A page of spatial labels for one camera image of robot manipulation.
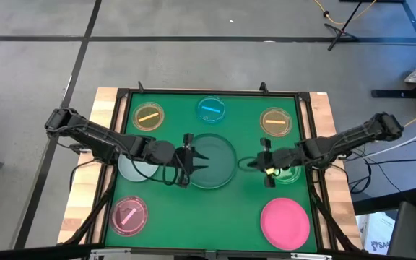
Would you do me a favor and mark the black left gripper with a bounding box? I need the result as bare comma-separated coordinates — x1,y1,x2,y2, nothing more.
173,145,210,189

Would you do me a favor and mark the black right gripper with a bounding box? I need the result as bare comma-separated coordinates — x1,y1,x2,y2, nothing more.
246,148,285,189

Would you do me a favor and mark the transparent orange plastic plate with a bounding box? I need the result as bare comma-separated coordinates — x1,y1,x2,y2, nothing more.
131,101,165,132
259,107,293,138

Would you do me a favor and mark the large green plastic plate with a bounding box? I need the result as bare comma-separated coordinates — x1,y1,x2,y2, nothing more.
188,132,238,190

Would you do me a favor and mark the small green plastic plate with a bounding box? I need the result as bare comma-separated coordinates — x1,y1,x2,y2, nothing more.
273,164,303,186

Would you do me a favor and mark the transparent blue plastic plate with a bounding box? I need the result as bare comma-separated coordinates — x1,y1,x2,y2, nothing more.
195,95,227,124

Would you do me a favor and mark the green table mat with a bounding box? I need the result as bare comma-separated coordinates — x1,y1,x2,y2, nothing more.
103,92,319,254

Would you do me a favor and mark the pale blue plastic plate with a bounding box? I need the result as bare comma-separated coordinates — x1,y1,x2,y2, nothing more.
117,153,160,183

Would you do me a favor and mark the pink plastic plate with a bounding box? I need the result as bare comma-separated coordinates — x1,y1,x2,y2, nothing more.
260,197,311,251

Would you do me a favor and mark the black rig strut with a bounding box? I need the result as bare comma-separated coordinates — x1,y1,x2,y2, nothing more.
62,173,119,247
308,180,363,254

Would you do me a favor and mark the transparent red plastic plate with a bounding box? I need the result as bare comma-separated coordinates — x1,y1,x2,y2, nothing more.
108,196,150,238

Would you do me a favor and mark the white printed cardboard box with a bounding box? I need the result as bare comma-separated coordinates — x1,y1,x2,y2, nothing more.
355,212,397,256

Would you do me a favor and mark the black tripod stand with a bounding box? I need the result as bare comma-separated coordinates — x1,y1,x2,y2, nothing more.
324,0,366,52

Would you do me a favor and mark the black desk foot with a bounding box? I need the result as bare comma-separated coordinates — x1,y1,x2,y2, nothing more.
370,71,416,100

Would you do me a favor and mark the black computer case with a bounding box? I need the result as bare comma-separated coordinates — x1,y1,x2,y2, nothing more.
387,201,416,259

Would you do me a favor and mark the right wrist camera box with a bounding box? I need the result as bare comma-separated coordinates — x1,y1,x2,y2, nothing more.
259,136,272,153

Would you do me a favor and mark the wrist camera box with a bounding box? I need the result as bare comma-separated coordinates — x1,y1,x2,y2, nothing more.
182,132,195,150
259,136,272,153

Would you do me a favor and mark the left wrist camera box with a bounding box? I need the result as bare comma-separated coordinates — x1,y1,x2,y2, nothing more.
182,132,195,150

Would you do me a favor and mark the black mat border frame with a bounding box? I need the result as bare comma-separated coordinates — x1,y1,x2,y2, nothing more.
98,86,325,256

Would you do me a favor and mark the silver metal bracket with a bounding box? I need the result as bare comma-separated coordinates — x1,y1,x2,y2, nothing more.
89,248,123,260
290,252,334,260

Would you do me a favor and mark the white cable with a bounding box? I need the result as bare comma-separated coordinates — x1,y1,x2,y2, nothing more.
362,122,416,160

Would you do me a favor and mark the black cable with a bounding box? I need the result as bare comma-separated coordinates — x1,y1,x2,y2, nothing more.
348,135,416,195

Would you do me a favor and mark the yellow floor cable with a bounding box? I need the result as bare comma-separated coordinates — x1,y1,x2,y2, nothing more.
312,0,378,26

